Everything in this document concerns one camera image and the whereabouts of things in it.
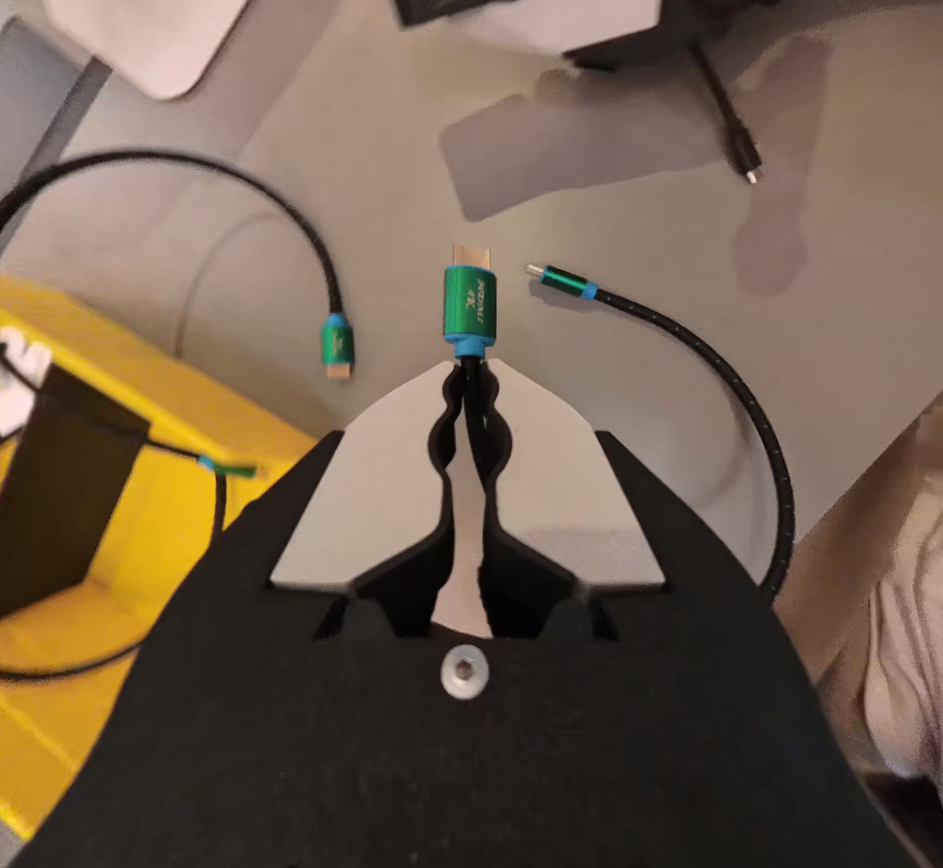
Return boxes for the black bin divider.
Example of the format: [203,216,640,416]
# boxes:
[0,365,153,618]

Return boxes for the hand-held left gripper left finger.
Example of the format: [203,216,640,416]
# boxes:
[270,360,459,637]

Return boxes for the dark grey desk flap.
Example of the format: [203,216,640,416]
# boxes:
[0,17,113,180]

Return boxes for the yellow plastic bin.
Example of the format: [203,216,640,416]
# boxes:
[0,275,319,841]

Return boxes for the person's white shirt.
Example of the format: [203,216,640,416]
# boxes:
[863,500,943,777]

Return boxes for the grey desk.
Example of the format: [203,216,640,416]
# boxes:
[0,0,943,589]

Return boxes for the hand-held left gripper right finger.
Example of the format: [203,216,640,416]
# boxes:
[479,358,670,638]

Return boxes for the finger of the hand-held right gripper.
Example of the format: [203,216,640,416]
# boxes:
[453,0,666,60]

